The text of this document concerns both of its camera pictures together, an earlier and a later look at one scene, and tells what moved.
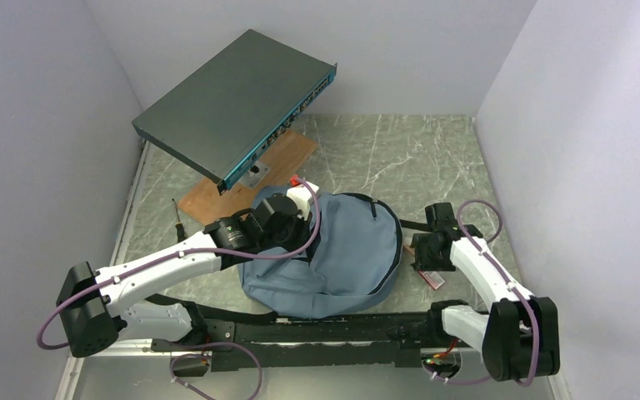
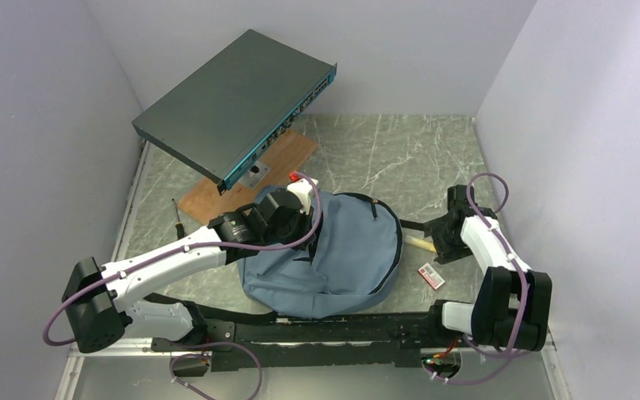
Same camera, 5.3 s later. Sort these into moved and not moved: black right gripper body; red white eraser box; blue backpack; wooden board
Moved: black right gripper body
Not moved: red white eraser box; blue backpack; wooden board
